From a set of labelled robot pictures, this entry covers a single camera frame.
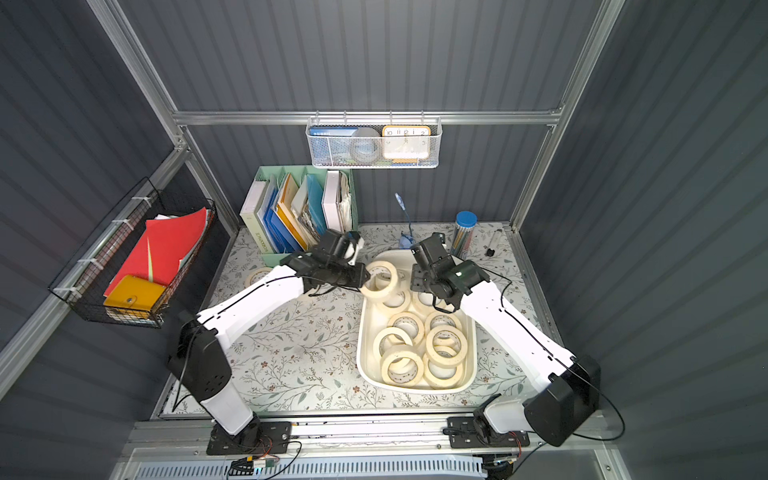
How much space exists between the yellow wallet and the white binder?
1.56 ft

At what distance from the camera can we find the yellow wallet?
2.09 feet

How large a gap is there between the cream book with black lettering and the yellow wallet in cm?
31
